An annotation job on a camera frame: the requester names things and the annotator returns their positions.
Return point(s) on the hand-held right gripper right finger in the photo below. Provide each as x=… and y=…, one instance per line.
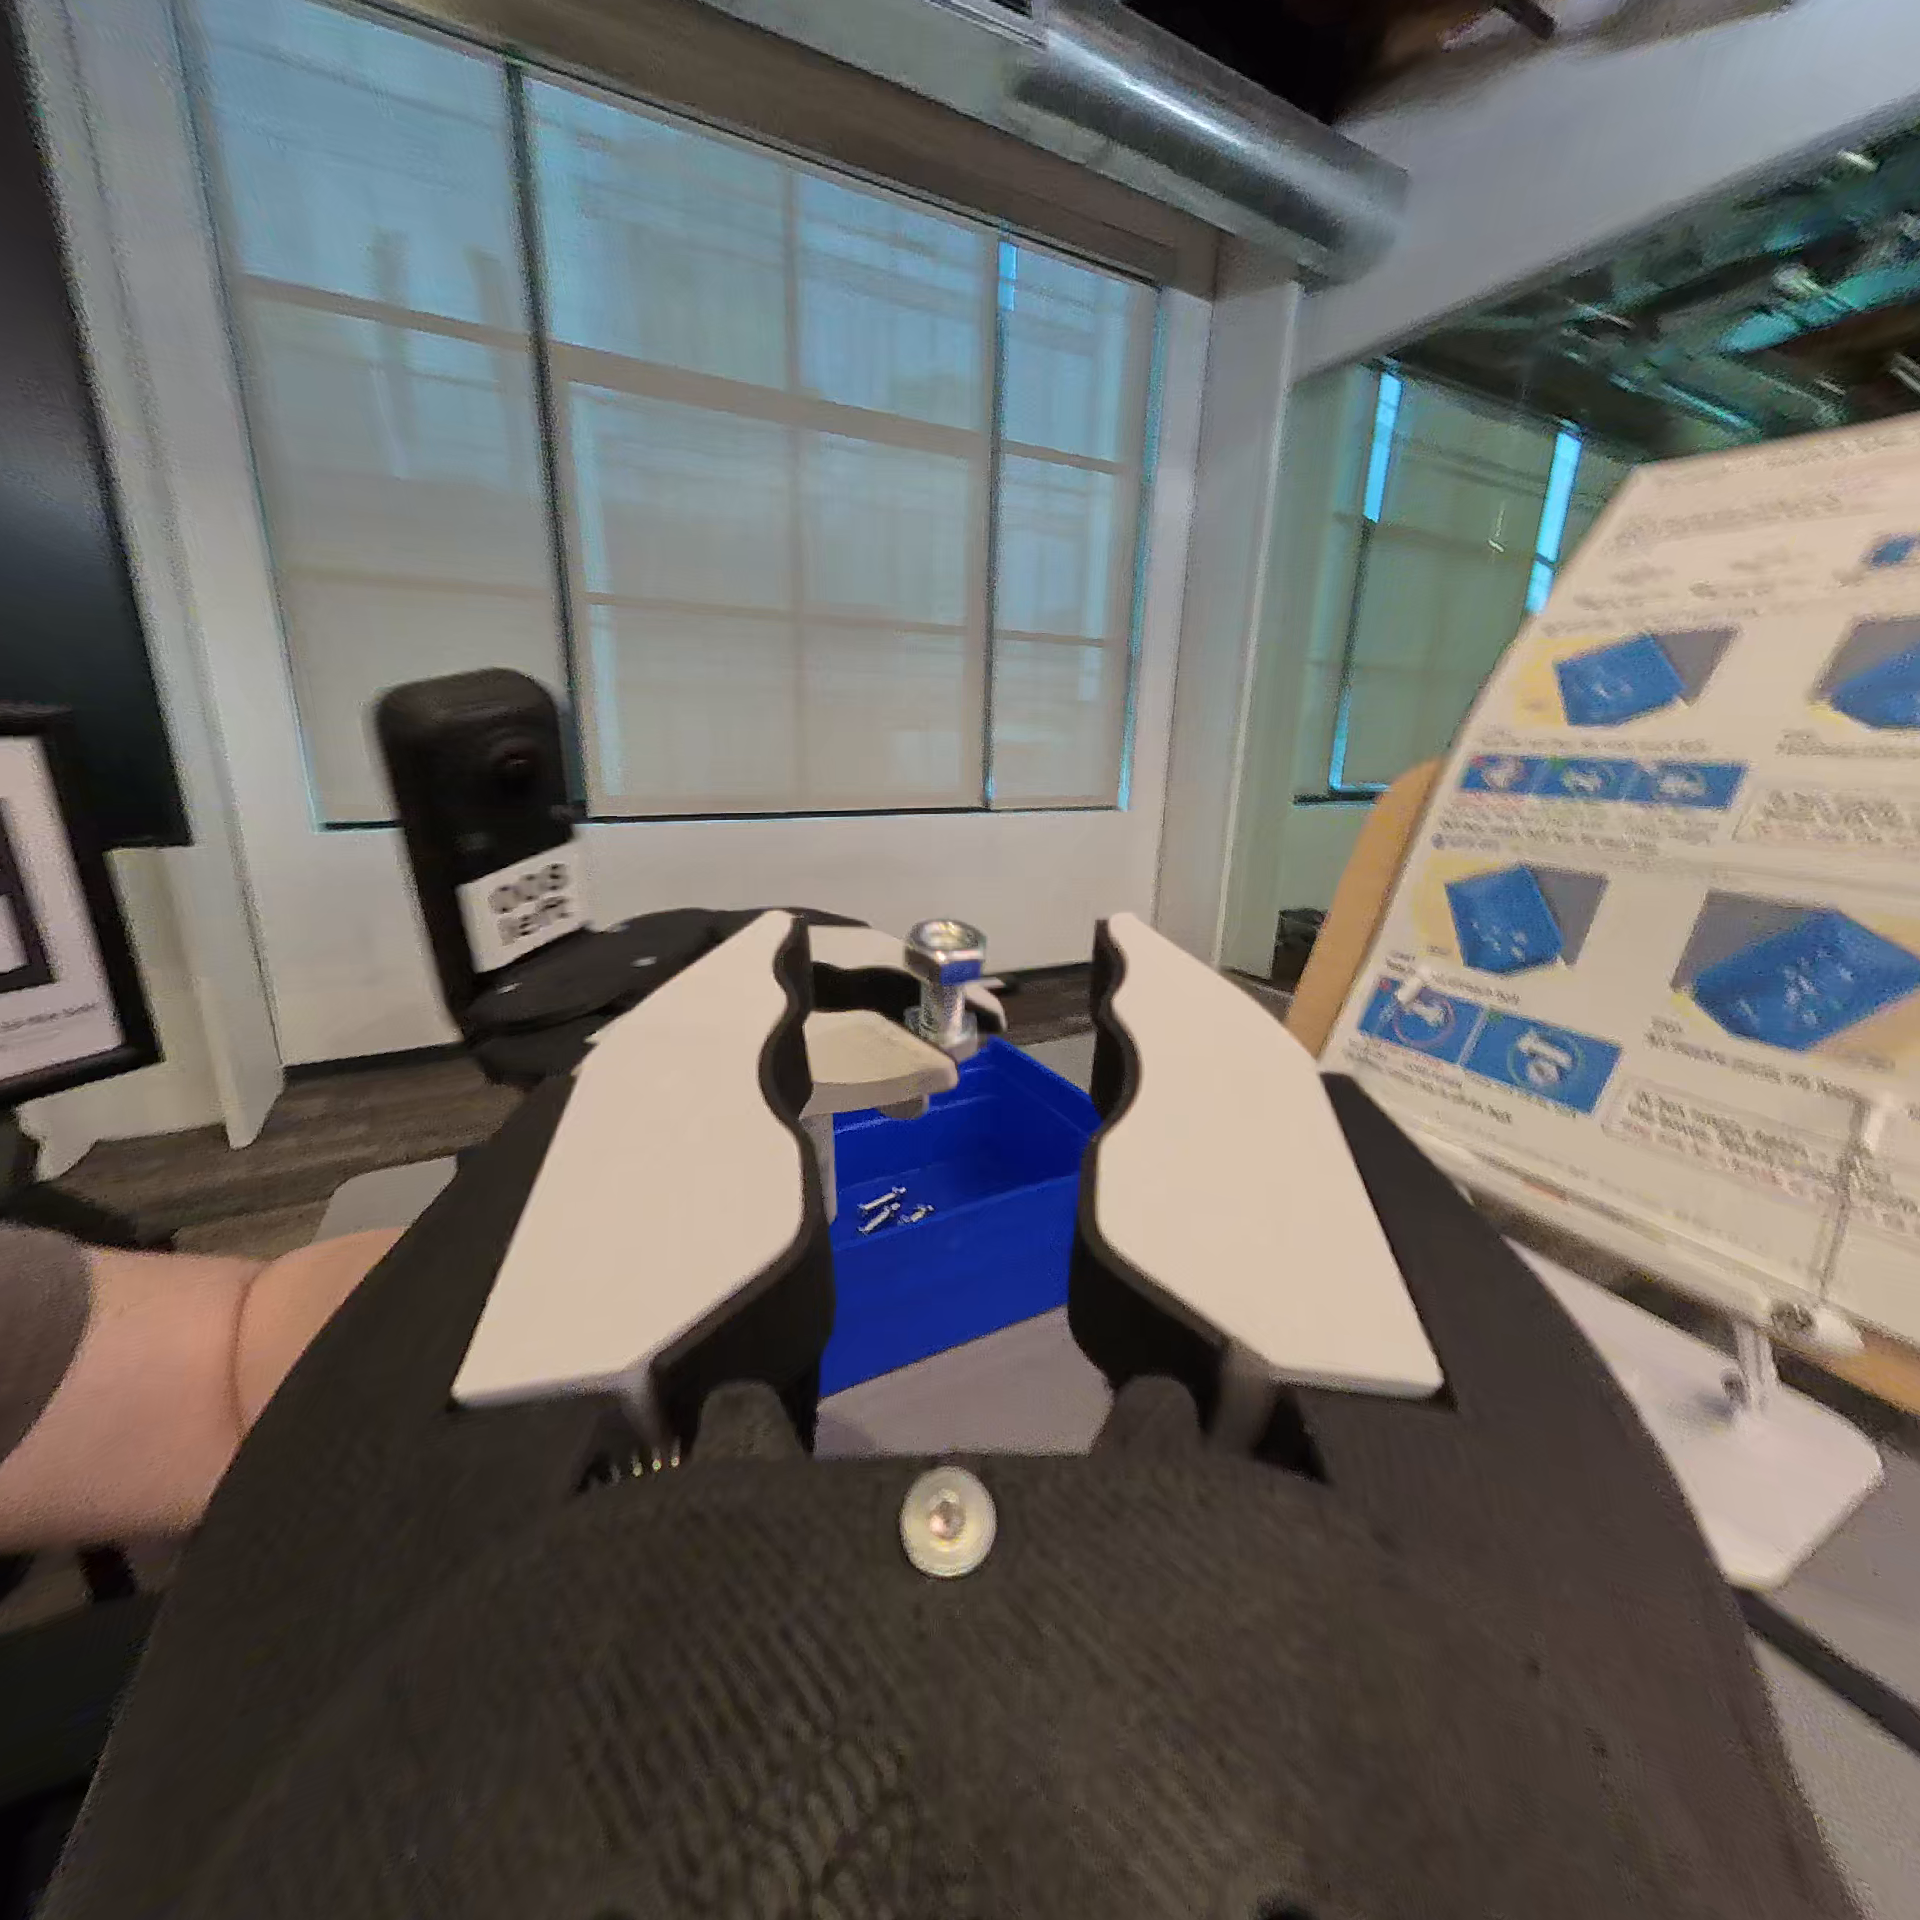
x=1245, y=1202

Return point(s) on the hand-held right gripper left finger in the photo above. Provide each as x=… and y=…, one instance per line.
x=629, y=1202

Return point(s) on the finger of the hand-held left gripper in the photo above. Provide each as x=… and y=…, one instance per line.
x=862, y=950
x=870, y=1060

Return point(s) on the large silver hex bolt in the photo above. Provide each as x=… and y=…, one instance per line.
x=950, y=1003

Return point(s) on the blue plastic bin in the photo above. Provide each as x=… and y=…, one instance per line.
x=962, y=1172

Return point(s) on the person's left forearm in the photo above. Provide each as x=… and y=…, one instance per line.
x=212, y=1382

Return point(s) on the rounded wooden backing board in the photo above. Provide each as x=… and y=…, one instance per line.
x=1366, y=932

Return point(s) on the large multi-pane window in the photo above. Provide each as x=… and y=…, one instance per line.
x=676, y=452

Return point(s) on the black framed marker sign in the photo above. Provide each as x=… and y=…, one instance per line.
x=45, y=902

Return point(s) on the laminated instruction sheet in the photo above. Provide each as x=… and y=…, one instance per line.
x=1651, y=839

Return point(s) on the small glass window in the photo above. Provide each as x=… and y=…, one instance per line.
x=1442, y=599

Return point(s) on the large black wall display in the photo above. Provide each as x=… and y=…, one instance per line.
x=61, y=452

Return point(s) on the silver ceiling air duct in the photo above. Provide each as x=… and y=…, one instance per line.
x=1201, y=137

